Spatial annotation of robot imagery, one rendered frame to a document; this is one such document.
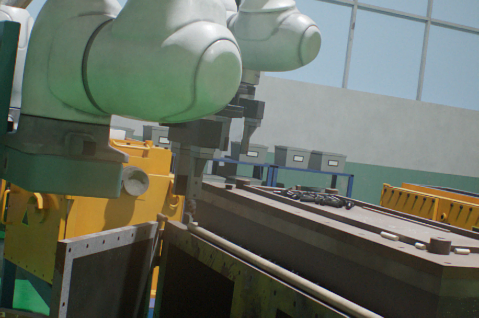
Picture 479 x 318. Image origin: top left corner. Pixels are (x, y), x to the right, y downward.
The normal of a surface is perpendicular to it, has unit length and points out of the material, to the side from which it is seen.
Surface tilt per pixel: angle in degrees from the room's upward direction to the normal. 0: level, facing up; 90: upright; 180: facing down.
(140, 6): 77
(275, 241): 90
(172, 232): 90
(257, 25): 102
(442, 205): 90
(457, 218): 90
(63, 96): 121
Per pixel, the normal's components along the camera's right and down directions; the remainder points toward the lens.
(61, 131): 0.11, -0.06
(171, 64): -0.25, -0.02
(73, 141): -0.79, -0.10
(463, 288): 0.35, 0.06
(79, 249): 0.95, 0.14
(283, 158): -0.93, -0.04
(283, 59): -0.23, 0.72
